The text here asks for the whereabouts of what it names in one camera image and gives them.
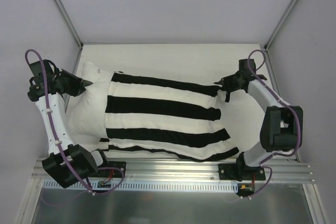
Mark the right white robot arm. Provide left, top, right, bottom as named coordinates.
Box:
left=218, top=59, right=303, bottom=182

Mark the aluminium mounting rail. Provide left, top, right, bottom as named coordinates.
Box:
left=31, top=157, right=316, bottom=184

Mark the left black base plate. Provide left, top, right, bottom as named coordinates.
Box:
left=99, top=161, right=127, bottom=179

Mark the right aluminium frame post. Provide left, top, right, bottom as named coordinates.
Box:
left=264, top=0, right=299, bottom=52

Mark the white slotted cable duct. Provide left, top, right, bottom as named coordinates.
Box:
left=41, top=179, right=239, bottom=193

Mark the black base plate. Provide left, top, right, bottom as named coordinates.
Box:
left=218, top=163, right=266, bottom=182
left=99, top=161, right=127, bottom=179

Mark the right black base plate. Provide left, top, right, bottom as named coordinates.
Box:
left=218, top=163, right=266, bottom=182

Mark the aluminium frame post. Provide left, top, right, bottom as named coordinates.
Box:
left=52, top=0, right=83, bottom=50
left=264, top=0, right=299, bottom=52

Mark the white pillow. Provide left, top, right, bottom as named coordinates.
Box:
left=68, top=61, right=113, bottom=145

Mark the left aluminium frame post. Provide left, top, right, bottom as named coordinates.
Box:
left=52, top=0, right=83, bottom=50

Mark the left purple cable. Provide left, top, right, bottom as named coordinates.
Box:
left=25, top=49, right=124, bottom=196

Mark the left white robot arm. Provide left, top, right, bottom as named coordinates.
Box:
left=27, top=59, right=110, bottom=188

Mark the black white striped pillowcase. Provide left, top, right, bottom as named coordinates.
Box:
left=97, top=72, right=239, bottom=161

